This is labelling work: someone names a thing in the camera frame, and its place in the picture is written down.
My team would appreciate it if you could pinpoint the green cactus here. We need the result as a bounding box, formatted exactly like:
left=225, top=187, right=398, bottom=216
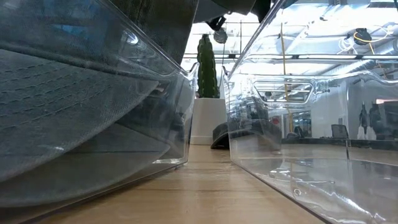
left=196, top=33, right=221, bottom=100

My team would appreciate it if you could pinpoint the white faceted plant pot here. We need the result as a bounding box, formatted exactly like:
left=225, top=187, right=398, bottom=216
left=189, top=97, right=229, bottom=146

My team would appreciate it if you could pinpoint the black mounted camera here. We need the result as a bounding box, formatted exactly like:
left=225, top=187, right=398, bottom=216
left=352, top=27, right=373, bottom=47

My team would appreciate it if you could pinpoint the clear plastic bin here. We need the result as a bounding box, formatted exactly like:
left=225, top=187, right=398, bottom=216
left=221, top=0, right=398, bottom=224
left=0, top=0, right=200, bottom=223

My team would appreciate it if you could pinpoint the round grey lamp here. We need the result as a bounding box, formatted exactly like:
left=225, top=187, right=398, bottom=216
left=213, top=27, right=229, bottom=45

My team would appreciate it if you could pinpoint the grey-blue baseball cap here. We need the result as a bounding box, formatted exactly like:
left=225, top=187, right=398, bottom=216
left=0, top=40, right=175, bottom=208

